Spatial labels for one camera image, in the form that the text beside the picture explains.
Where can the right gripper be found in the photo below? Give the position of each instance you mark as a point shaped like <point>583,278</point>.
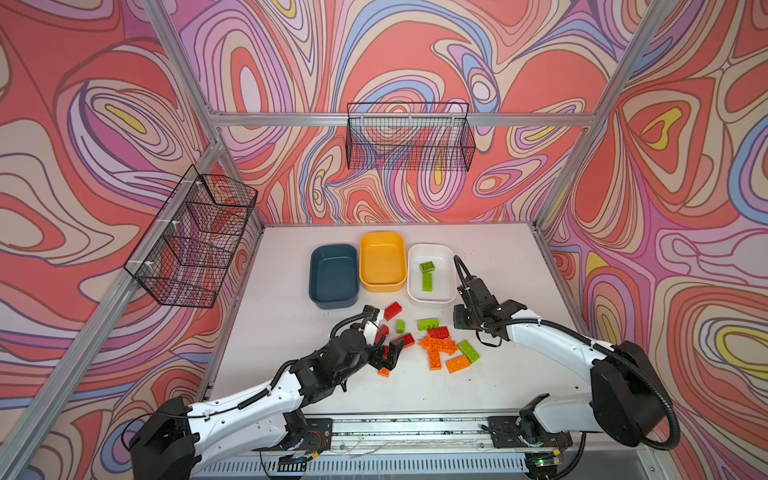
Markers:
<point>458,317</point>

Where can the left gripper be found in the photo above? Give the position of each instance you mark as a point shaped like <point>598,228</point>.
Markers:
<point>391,357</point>

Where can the long green lego brick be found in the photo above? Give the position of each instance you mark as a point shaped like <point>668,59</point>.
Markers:
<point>469,351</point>

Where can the green lego brick top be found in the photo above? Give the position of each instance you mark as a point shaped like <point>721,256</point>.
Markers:
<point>428,324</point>

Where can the orange lego chassis plate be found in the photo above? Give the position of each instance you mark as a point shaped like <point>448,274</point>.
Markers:
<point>440,345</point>

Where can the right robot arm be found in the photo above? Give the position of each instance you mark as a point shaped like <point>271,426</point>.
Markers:
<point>626,399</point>

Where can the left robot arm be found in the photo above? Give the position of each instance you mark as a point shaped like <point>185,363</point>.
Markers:
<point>178,440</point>

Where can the red lego brick centre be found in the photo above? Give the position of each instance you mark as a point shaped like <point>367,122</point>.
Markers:
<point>407,340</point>

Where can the red lego brick upright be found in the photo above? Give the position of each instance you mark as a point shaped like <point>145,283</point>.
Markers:
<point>382,333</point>

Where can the red lego brick far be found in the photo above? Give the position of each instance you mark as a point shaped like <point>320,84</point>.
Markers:
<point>392,311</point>

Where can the red lego brick right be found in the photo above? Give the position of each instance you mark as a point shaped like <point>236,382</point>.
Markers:
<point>440,333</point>

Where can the white plastic bin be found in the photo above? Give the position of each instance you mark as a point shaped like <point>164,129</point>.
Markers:
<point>444,277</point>

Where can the yellow plastic bin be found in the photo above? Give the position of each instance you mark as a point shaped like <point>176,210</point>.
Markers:
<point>383,263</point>

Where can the dark teal plastic bin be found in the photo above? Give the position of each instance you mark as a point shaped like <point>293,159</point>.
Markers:
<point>333,276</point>

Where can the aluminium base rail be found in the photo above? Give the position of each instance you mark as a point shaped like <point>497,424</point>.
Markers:
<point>436,446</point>

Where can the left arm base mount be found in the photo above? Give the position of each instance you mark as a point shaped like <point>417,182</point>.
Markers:
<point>313,435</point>

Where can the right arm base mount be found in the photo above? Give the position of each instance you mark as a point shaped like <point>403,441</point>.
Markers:
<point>517,432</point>

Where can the black wire basket back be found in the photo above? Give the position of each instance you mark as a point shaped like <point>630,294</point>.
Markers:
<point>409,136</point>

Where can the black wire basket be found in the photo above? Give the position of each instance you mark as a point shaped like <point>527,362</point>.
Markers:
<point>201,226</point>
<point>409,136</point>

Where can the black wire basket left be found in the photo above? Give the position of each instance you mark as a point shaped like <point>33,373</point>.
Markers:
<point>201,226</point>

